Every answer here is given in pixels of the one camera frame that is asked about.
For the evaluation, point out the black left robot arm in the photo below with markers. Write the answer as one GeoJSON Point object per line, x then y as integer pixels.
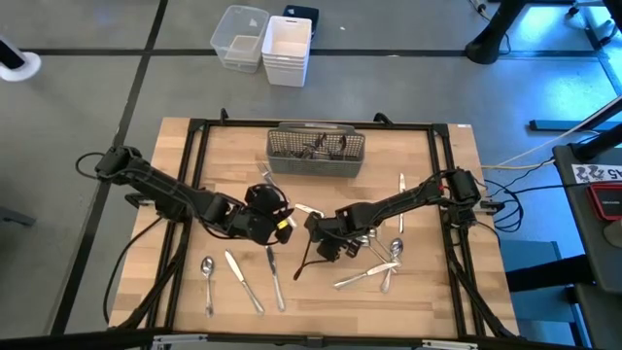
{"type": "Point", "coordinates": [165, 185]}

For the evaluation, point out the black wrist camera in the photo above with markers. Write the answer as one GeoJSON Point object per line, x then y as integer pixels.
{"type": "Point", "coordinates": [286, 234]}
{"type": "Point", "coordinates": [333, 252]}

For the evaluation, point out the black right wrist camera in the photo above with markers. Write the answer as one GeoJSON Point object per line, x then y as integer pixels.
{"type": "Point", "coordinates": [333, 252]}

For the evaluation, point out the white plastic bin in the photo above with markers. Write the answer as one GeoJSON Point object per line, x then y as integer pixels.
{"type": "Point", "coordinates": [286, 73]}

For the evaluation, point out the blue grey cabinet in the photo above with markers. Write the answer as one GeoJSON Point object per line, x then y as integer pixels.
{"type": "Point", "coordinates": [525, 250]}

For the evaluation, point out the black pedestal stand base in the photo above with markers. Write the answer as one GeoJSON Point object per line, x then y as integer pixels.
{"type": "Point", "coordinates": [486, 48]}

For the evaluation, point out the stainless steel table knife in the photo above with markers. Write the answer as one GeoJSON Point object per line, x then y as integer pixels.
{"type": "Point", "coordinates": [275, 279]}
{"type": "Point", "coordinates": [244, 283]}
{"type": "Point", "coordinates": [306, 209]}
{"type": "Point", "coordinates": [401, 181]}
{"type": "Point", "coordinates": [376, 270]}

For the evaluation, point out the black diagonal stand pole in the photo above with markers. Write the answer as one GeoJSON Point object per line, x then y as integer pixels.
{"type": "Point", "coordinates": [597, 143]}
{"type": "Point", "coordinates": [607, 113]}

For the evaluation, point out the grey mesh cutlery basket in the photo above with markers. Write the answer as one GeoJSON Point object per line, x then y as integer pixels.
{"type": "Point", "coordinates": [316, 169]}

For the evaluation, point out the grey side table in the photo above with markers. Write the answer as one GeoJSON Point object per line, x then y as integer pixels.
{"type": "Point", "coordinates": [578, 214]}

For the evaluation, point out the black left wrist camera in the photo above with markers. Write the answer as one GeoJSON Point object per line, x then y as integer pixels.
{"type": "Point", "coordinates": [286, 234]}

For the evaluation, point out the dark metal table foot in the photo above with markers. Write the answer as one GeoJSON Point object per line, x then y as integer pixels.
{"type": "Point", "coordinates": [559, 125]}

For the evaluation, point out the clear plastic bin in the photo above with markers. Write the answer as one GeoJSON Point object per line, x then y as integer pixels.
{"type": "Point", "coordinates": [233, 29]}

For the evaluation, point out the black horizontal beam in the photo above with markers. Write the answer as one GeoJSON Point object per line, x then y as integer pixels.
{"type": "Point", "coordinates": [549, 274]}

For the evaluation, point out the grey floor foot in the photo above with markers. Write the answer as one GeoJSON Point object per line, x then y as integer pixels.
{"type": "Point", "coordinates": [14, 216]}

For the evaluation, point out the silver rail bracket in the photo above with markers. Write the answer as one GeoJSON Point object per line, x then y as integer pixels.
{"type": "Point", "coordinates": [449, 344]}
{"type": "Point", "coordinates": [180, 339]}

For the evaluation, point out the dark blue bin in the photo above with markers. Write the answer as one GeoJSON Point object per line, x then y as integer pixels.
{"type": "Point", "coordinates": [301, 10]}

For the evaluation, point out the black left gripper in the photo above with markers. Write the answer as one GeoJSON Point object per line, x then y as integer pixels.
{"type": "Point", "coordinates": [252, 226]}

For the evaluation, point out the white round floor stand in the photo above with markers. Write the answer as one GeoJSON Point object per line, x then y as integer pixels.
{"type": "Point", "coordinates": [26, 68]}

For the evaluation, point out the red black device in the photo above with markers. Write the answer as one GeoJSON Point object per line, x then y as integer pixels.
{"type": "Point", "coordinates": [607, 201]}

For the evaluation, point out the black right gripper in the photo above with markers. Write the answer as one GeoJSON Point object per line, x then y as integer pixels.
{"type": "Point", "coordinates": [340, 223]}

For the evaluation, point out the black front rail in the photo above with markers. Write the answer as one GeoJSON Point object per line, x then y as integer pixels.
{"type": "Point", "coordinates": [73, 342]}

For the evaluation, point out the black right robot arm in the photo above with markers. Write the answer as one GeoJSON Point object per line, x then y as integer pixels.
{"type": "Point", "coordinates": [403, 198]}

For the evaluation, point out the grey round object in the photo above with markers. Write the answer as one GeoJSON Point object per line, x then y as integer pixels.
{"type": "Point", "coordinates": [614, 235]}

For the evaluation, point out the black frame clamp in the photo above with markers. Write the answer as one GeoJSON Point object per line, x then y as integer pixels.
{"type": "Point", "coordinates": [224, 115]}
{"type": "Point", "coordinates": [381, 118]}

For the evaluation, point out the white printed paper label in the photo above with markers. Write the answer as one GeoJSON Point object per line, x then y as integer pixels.
{"type": "Point", "coordinates": [595, 173]}

